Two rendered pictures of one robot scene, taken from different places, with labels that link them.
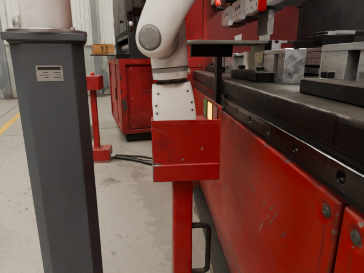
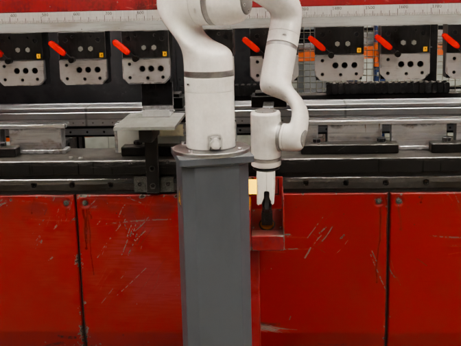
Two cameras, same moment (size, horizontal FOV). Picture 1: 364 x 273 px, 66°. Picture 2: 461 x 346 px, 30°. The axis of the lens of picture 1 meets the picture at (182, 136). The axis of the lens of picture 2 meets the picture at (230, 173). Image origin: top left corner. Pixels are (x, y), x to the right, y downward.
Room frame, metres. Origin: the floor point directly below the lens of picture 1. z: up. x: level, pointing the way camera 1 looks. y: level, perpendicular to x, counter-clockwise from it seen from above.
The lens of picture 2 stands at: (0.41, 2.38, 1.40)
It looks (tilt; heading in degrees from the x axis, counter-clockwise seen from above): 13 degrees down; 279
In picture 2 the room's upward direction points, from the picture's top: 1 degrees counter-clockwise
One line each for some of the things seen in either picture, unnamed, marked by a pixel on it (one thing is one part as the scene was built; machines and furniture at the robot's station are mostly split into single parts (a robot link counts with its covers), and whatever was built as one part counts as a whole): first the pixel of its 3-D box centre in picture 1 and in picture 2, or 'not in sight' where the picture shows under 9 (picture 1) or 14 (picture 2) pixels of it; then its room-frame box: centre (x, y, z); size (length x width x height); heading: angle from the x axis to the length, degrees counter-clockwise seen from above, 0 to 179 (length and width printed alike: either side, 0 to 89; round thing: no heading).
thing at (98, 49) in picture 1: (102, 49); not in sight; (3.21, 0.86, 1.04); 0.30 x 0.26 x 0.12; 19
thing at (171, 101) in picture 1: (173, 101); (266, 182); (0.67, 0.02, 0.85); 0.10 x 0.07 x 0.11; 96
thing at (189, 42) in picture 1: (222, 43); (151, 121); (1.04, -0.14, 1.00); 0.26 x 0.18 x 0.01; 95
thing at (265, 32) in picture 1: (265, 26); (157, 97); (1.05, -0.29, 1.05); 0.10 x 0.02 x 0.10; 5
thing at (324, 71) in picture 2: not in sight; (338, 52); (0.47, -0.33, 1.18); 0.15 x 0.09 x 0.17; 5
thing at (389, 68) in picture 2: not in sight; (403, 51); (0.28, -0.35, 1.18); 0.15 x 0.09 x 0.17; 5
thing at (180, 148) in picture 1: (182, 134); (249, 213); (0.72, 0.00, 0.75); 0.20 x 0.16 x 0.18; 6
